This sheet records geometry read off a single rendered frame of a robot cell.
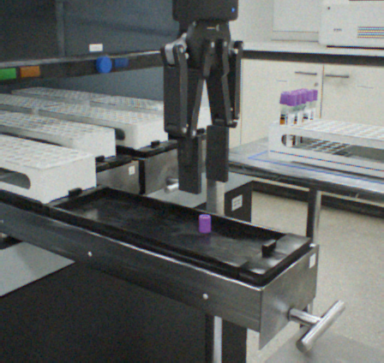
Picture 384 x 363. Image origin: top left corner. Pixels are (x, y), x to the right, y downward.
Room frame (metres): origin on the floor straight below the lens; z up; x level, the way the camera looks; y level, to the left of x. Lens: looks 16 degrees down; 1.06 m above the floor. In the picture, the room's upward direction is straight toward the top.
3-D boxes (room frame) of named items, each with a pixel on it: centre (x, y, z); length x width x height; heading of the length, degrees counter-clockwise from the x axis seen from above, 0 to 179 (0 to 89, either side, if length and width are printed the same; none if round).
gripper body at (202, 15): (0.63, -0.01, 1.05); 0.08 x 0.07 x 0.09; 143
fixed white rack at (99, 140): (1.01, 0.29, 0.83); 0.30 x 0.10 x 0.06; 53
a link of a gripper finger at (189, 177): (0.61, 0.00, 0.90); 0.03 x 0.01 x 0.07; 53
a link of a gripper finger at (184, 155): (0.59, 0.01, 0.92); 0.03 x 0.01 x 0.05; 143
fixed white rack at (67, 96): (1.44, 0.36, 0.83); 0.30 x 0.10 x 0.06; 53
